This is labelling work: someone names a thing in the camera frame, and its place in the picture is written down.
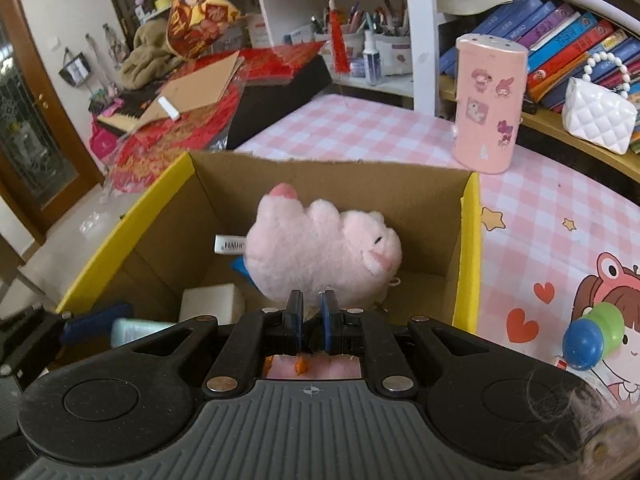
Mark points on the clear spray bottle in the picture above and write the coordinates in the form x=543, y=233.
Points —
x=372, y=62

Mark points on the row of upright books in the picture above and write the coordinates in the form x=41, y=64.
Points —
x=550, y=25

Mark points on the white foam block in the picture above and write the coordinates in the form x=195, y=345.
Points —
x=210, y=302

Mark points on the white quilted pearl handbag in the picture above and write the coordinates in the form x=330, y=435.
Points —
x=597, y=115

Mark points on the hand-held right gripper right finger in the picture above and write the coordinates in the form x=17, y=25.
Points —
x=328, y=320

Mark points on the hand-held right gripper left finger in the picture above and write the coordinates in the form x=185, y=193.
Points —
x=295, y=320

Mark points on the red patterned paper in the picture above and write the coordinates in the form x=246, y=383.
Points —
x=165, y=155

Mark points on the grey fluffy fur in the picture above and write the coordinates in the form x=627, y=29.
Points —
x=605, y=435

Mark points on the hanging picture frame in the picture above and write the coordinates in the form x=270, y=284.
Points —
x=75, y=71

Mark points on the white shelf unit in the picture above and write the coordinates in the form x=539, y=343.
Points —
x=420, y=35

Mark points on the white tube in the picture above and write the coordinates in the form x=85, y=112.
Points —
x=230, y=245

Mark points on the brown cloth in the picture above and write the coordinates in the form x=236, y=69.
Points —
x=150, y=55

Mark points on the mint green packet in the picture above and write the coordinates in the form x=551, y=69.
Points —
x=135, y=332

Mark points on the pink sticker canister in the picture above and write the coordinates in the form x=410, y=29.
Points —
x=487, y=105

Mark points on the green and blue toy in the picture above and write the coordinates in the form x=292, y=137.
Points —
x=582, y=342

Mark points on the yellow cardboard box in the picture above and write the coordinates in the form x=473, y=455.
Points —
x=175, y=220

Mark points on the red tassel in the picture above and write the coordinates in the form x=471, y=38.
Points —
x=340, y=50

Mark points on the red gold printed bag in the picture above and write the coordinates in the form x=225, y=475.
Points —
x=200, y=15

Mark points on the blue object in box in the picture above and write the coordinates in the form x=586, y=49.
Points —
x=245, y=267

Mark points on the brown cardboard sheet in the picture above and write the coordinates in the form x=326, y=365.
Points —
x=200, y=85

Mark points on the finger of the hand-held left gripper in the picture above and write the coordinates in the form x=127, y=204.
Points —
x=95, y=322

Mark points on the wooden door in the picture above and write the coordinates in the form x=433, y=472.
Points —
x=30, y=125

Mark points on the pink plush pig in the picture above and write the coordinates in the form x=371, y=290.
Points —
x=310, y=250

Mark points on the small white cylinder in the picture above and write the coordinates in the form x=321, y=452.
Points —
x=169, y=108

